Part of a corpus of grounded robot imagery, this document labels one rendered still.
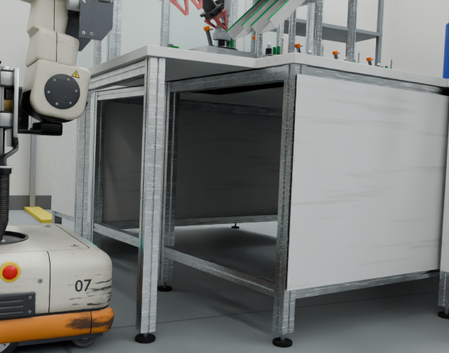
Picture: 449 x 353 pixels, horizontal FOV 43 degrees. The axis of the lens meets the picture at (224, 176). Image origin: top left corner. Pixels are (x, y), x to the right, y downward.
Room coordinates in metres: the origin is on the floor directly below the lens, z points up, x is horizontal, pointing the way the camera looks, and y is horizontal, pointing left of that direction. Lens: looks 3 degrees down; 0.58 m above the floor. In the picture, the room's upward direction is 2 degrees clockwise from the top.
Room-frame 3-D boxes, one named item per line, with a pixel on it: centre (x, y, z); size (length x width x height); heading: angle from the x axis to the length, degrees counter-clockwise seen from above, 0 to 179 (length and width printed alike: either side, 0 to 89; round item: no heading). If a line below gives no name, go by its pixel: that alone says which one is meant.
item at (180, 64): (2.17, 0.13, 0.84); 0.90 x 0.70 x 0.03; 28
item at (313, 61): (2.66, -0.33, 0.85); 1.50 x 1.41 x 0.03; 35
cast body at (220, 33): (2.41, 0.03, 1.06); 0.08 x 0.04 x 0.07; 125
